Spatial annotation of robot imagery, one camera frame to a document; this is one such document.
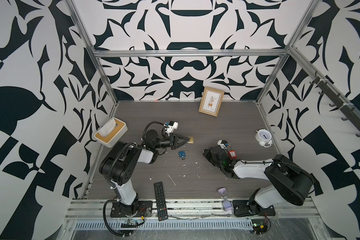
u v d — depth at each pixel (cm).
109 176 49
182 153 93
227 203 75
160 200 76
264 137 97
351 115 55
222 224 71
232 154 91
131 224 73
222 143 83
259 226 71
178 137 77
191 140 78
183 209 76
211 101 108
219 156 70
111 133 96
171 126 81
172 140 74
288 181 45
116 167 48
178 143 77
